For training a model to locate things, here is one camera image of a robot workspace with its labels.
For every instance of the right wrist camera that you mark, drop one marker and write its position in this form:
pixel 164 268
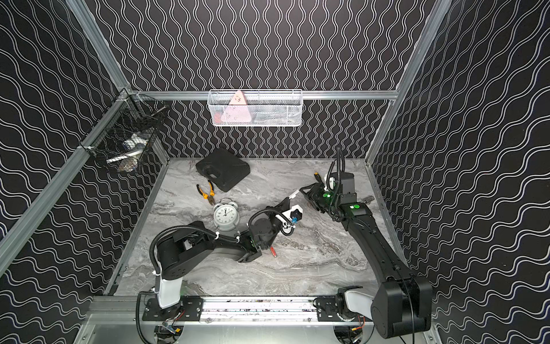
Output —
pixel 346 181

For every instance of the white square alarm clock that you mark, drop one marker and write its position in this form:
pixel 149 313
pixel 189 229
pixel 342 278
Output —
pixel 292 216

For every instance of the white wire wall basket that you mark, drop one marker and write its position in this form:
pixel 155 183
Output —
pixel 268 107

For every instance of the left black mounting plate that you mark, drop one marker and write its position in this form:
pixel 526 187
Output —
pixel 187 309

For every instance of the yellow handled pliers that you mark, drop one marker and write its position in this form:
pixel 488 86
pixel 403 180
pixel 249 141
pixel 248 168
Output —
pixel 209 195

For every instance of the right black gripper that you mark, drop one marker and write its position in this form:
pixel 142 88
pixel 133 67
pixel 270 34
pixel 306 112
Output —
pixel 314 193

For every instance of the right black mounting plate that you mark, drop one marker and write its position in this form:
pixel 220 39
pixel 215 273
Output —
pixel 334 308

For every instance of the black mounting plate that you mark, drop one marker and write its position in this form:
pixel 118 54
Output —
pixel 187 309
pixel 334 308

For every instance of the white twin bell alarm clock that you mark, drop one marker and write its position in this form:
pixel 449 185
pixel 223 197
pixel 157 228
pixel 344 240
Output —
pixel 226 215

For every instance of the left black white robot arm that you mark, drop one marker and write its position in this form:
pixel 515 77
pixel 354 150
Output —
pixel 176 251

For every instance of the white items in black basket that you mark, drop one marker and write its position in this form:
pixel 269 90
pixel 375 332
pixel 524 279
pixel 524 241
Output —
pixel 127 160

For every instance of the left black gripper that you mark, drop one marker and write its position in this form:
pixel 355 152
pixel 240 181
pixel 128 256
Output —
pixel 278 213

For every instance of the aluminium front rail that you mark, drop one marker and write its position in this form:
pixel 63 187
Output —
pixel 217 310

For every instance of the black yellow screwdriver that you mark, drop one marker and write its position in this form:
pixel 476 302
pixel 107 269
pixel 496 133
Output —
pixel 318 177

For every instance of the black wire wall basket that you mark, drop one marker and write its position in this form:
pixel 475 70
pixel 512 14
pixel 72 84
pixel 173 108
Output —
pixel 139 114

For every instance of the pink triangular card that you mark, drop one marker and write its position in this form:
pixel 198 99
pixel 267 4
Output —
pixel 237 111

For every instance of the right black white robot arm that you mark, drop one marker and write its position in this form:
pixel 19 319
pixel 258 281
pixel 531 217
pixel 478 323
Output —
pixel 402 304

